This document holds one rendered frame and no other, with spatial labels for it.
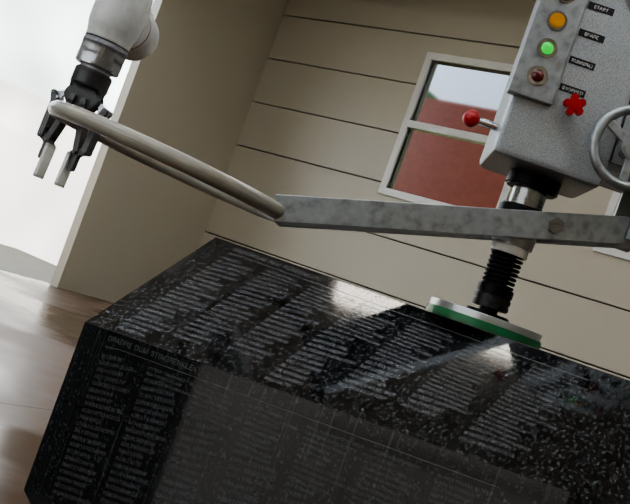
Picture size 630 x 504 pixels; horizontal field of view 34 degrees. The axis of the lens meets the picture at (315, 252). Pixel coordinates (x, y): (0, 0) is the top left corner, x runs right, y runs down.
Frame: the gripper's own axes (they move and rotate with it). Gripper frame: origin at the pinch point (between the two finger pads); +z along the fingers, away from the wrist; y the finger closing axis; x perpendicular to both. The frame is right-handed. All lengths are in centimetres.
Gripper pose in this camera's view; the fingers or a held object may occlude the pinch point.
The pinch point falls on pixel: (54, 166)
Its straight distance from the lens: 205.3
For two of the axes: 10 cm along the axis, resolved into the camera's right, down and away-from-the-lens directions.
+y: 8.8, 3.6, -3.1
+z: -3.8, 9.2, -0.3
